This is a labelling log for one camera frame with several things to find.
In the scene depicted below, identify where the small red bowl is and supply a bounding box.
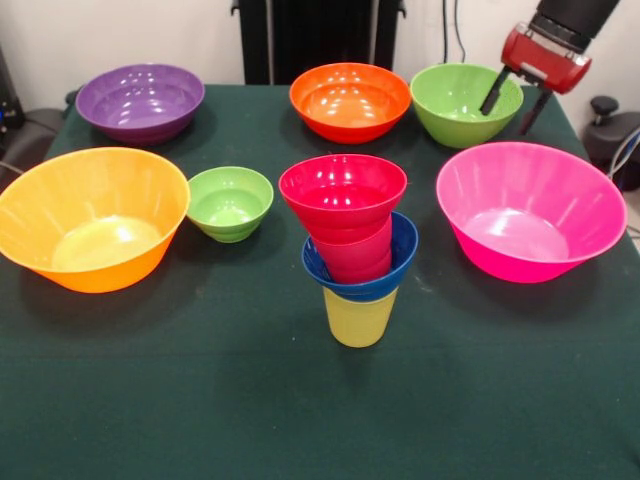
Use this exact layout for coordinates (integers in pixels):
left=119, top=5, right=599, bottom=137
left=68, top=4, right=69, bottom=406
left=278, top=153, right=409, bottom=246

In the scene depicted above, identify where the red cup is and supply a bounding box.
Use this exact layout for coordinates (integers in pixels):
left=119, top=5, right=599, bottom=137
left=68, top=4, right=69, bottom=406
left=310, top=219, right=394, bottom=286

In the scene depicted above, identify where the black wall cable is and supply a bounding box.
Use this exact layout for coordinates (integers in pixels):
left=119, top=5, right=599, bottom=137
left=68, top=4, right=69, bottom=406
left=439, top=0, right=469, bottom=66

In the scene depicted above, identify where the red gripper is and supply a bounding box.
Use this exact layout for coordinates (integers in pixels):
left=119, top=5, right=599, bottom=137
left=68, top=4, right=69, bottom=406
left=479, top=20, right=593, bottom=136

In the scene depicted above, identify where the large pink bowl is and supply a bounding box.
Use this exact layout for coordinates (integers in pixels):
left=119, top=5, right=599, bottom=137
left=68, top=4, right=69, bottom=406
left=435, top=141, right=629, bottom=285

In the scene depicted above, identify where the large yellow-orange bowl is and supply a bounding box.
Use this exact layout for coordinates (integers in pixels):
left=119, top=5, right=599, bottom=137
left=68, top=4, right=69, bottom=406
left=0, top=146, right=192, bottom=294

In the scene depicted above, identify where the black device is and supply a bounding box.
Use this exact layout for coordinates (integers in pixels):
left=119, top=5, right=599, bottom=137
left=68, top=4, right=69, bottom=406
left=0, top=44, right=26, bottom=151

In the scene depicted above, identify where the orange bowl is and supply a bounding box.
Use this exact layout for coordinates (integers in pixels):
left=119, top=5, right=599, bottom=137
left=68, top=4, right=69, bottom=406
left=289, top=62, right=413, bottom=146

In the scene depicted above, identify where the purple bowl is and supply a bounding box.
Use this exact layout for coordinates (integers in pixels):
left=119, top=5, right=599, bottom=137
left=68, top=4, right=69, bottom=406
left=74, top=63, right=206, bottom=147

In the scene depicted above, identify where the small green bowl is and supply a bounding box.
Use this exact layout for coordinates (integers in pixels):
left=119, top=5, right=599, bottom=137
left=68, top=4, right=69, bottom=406
left=186, top=166, right=275, bottom=245

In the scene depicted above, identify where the grey and blue cable bundle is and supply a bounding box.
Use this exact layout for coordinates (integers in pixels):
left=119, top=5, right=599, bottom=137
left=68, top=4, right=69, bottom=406
left=607, top=127, right=640, bottom=181

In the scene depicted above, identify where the black round base with knob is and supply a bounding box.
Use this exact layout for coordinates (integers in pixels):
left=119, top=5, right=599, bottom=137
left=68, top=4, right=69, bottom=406
left=582, top=94, right=640, bottom=191

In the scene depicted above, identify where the yellow translucent cup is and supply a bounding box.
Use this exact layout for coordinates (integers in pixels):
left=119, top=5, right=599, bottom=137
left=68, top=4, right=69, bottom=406
left=322, top=285, right=399, bottom=349

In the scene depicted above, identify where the large light green bowl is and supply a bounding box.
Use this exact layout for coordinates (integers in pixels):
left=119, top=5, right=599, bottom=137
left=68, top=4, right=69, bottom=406
left=409, top=63, right=525, bottom=150

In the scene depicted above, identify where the dark green tablecloth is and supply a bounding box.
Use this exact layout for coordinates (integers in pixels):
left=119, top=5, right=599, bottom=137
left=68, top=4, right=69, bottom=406
left=0, top=83, right=640, bottom=480

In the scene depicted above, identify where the small blue bowl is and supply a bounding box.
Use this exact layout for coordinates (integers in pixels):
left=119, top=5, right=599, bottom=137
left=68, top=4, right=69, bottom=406
left=301, top=210, right=420, bottom=303

